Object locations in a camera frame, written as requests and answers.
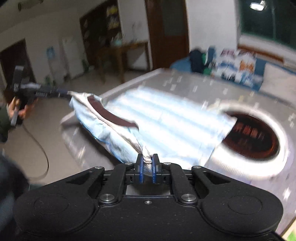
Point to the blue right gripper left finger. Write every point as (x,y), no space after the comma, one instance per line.
(139,169)

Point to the white refrigerator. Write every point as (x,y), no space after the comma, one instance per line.
(72,57)

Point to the dark blue backpack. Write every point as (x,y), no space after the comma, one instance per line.
(198,61)

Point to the beige plain pillow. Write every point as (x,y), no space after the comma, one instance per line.
(279,82)

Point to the dark wooden door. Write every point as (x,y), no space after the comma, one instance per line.
(168,31)

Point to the dark wooden shelf cabinet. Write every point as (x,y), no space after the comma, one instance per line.
(98,27)

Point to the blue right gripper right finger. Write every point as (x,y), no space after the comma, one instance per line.
(155,169)

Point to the wooden side table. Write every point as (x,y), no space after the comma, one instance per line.
(117,52)

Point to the left butterfly pillow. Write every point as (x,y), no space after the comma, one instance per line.
(237,66)

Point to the dark green framed window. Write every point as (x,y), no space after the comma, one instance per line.
(271,20)

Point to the blue covered sofa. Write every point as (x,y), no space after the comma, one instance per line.
(183,65)

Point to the grey star-pattern bed cover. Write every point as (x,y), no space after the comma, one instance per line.
(219,95)

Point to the blue white striped shirt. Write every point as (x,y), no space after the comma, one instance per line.
(147,121)

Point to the green forearm sleeve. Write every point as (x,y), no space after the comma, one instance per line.
(7,113)

